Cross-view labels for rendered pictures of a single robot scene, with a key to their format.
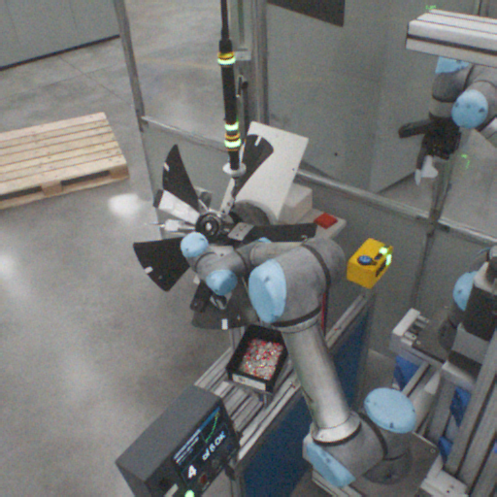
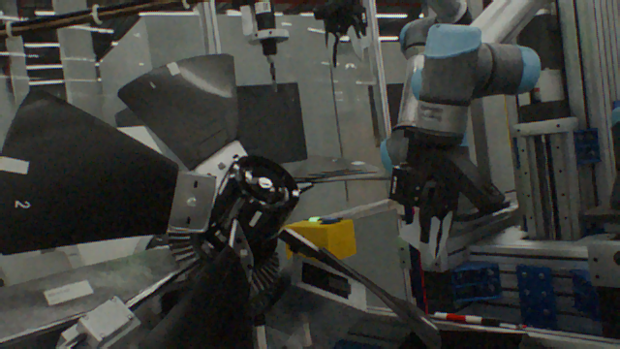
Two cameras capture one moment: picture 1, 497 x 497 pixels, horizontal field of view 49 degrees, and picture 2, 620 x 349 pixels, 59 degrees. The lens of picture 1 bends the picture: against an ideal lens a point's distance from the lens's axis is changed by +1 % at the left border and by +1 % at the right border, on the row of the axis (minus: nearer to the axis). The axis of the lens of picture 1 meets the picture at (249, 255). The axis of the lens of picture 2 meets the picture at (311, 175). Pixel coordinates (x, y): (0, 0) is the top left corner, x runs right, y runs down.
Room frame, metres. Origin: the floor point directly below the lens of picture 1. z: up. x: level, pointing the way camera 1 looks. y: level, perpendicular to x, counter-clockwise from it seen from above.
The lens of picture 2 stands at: (1.34, 0.97, 1.27)
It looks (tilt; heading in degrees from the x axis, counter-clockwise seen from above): 3 degrees down; 275
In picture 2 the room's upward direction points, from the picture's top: 8 degrees counter-clockwise
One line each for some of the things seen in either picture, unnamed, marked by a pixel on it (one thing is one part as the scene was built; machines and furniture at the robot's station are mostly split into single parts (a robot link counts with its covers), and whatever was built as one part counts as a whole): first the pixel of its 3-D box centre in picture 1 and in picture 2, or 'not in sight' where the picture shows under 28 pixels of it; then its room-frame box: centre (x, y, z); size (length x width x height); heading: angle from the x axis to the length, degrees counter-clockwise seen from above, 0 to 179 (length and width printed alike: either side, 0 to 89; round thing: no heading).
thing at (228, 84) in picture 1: (229, 100); not in sight; (1.45, 0.03, 1.69); 0.03 x 0.03 x 0.21
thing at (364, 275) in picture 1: (369, 264); (319, 241); (1.45, -0.44, 1.02); 0.16 x 0.10 x 0.11; 141
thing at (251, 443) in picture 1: (310, 370); (469, 341); (1.15, -0.18, 0.82); 0.90 x 0.04 x 0.08; 141
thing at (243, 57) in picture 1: (242, 64); not in sight; (2.08, -0.02, 1.55); 0.10 x 0.07 x 0.09; 176
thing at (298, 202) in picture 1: (287, 202); not in sight; (2.02, -0.19, 0.92); 0.17 x 0.16 x 0.11; 141
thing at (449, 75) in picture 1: (451, 76); not in sight; (1.31, -0.54, 1.78); 0.09 x 0.08 x 0.11; 53
